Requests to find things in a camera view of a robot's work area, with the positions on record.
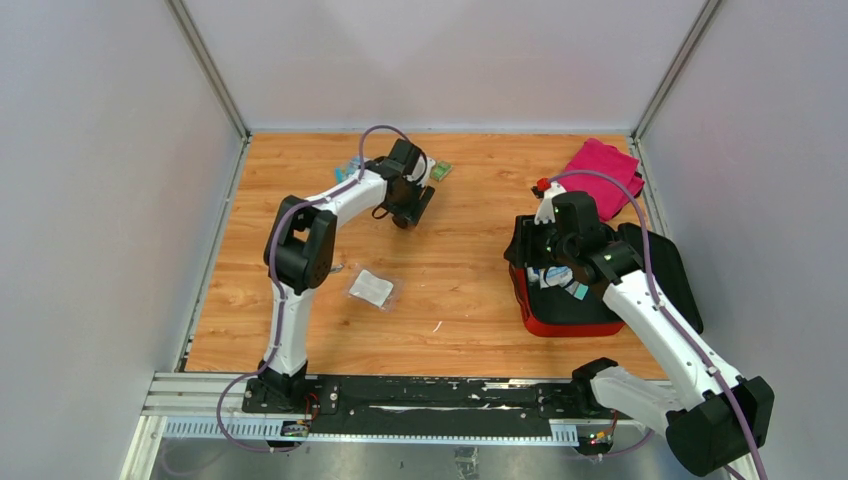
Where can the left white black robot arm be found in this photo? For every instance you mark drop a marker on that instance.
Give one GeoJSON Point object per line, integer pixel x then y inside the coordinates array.
{"type": "Point", "coordinates": [300, 250]}

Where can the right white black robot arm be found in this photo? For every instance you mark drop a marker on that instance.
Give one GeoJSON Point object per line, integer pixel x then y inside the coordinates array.
{"type": "Point", "coordinates": [713, 416]}

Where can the brown medicine bottle orange cap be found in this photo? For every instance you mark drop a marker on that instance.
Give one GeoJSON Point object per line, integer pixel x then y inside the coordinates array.
{"type": "Point", "coordinates": [402, 221]}

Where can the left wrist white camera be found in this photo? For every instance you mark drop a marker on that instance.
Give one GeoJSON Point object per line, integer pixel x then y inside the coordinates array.
{"type": "Point", "coordinates": [426, 173]}

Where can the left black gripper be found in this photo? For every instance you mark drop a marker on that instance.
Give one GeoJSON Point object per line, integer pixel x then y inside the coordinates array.
{"type": "Point", "coordinates": [413, 211]}

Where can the small green box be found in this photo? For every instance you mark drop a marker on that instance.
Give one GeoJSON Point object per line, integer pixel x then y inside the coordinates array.
{"type": "Point", "coordinates": [440, 171]}

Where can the pink folded cloth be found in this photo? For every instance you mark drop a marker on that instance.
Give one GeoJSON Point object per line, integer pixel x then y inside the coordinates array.
{"type": "Point", "coordinates": [607, 160]}

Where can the red black medicine kit case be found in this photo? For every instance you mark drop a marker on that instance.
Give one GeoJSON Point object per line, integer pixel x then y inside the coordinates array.
{"type": "Point", "coordinates": [553, 304]}

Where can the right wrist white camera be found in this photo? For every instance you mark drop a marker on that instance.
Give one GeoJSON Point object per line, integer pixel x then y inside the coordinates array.
{"type": "Point", "coordinates": [545, 191]}

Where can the white blue swab packet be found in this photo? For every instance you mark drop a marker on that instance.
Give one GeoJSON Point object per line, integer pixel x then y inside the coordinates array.
{"type": "Point", "coordinates": [555, 276]}

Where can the clear bag white gauze pad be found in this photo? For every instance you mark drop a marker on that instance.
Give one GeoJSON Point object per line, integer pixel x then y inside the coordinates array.
{"type": "Point", "coordinates": [377, 290]}

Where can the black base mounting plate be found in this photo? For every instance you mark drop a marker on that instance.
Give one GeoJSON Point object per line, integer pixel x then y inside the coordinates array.
{"type": "Point", "coordinates": [431, 407]}

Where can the blue white mask packet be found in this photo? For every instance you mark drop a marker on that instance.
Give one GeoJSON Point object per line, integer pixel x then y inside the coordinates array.
{"type": "Point", "coordinates": [349, 169]}

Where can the clear bag teal header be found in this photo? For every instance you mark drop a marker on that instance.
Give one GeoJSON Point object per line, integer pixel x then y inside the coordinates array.
{"type": "Point", "coordinates": [576, 289]}

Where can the wrist white camera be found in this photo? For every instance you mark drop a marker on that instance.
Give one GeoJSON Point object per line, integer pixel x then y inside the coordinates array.
{"type": "Point", "coordinates": [545, 191]}
{"type": "Point", "coordinates": [426, 173]}

